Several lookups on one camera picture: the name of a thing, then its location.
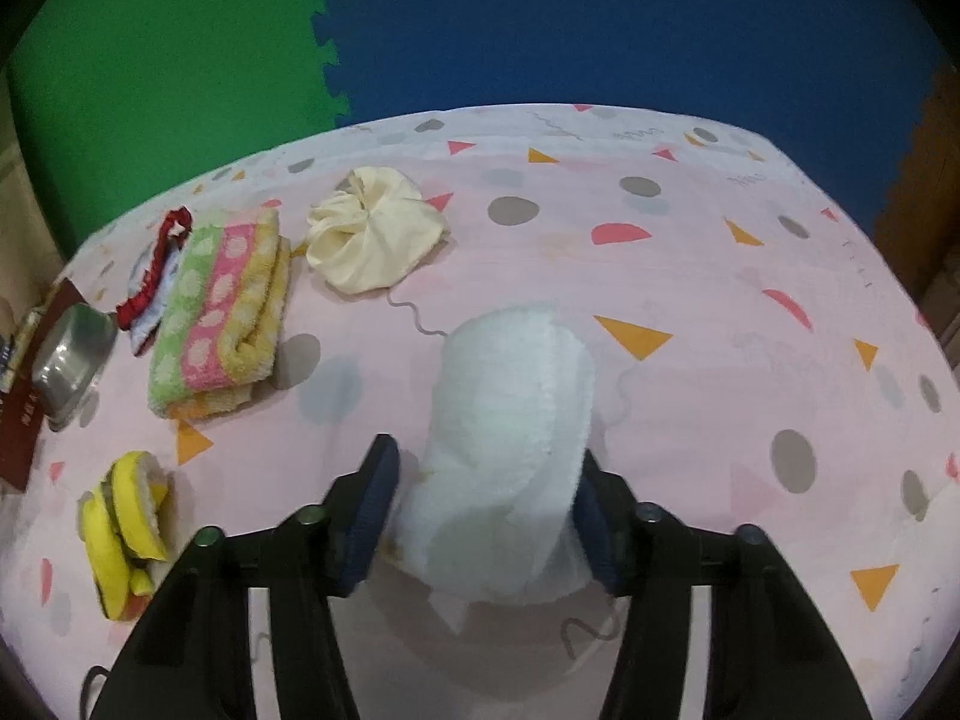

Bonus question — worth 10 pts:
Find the white towel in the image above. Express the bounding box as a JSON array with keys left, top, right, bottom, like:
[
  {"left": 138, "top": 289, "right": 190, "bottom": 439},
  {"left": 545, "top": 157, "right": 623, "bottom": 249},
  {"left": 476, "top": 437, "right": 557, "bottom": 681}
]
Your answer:
[{"left": 392, "top": 304, "right": 596, "bottom": 606}]

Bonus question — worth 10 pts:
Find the green pink striped towel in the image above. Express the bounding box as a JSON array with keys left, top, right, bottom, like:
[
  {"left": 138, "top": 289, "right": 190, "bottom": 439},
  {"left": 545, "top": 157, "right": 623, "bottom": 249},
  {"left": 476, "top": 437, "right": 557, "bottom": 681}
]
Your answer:
[{"left": 148, "top": 205, "right": 291, "bottom": 421}]

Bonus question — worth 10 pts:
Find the yellow grey soft slipper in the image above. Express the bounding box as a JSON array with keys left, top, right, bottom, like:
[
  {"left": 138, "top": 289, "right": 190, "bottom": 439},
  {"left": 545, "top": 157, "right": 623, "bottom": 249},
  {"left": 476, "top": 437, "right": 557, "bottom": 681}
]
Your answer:
[{"left": 76, "top": 450, "right": 169, "bottom": 621}]

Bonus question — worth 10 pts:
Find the pink patterned tablecloth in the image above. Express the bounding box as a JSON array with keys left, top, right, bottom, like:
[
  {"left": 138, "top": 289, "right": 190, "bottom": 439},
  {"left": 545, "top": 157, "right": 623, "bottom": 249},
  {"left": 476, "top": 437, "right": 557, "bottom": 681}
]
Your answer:
[{"left": 2, "top": 106, "right": 958, "bottom": 718}]

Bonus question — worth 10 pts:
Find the cream satin scrunchie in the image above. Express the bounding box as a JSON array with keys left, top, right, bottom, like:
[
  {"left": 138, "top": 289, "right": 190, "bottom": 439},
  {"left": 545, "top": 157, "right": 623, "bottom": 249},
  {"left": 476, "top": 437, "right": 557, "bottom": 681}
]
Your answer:
[{"left": 302, "top": 166, "right": 449, "bottom": 296}]

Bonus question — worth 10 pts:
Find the stainless steel bowl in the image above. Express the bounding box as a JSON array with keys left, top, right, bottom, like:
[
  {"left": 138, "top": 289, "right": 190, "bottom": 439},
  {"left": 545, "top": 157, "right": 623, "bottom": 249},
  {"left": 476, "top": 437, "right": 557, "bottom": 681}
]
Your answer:
[{"left": 31, "top": 302, "right": 119, "bottom": 433}]

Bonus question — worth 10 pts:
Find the red scrunchie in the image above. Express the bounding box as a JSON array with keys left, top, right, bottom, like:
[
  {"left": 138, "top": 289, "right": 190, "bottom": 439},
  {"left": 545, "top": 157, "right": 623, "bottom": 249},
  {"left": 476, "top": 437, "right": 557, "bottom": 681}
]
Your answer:
[{"left": 116, "top": 206, "right": 192, "bottom": 332}]

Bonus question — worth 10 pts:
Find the green foam mat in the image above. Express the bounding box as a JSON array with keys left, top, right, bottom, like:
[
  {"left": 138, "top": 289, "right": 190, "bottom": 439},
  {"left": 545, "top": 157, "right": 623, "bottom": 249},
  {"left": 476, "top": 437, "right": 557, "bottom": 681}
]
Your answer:
[{"left": 7, "top": 0, "right": 350, "bottom": 257}]

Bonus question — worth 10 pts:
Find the blue foam mat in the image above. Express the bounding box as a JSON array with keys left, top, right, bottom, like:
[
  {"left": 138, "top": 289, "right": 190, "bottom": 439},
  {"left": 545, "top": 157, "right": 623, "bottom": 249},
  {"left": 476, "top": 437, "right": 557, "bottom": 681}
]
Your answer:
[{"left": 304, "top": 0, "right": 947, "bottom": 226}]

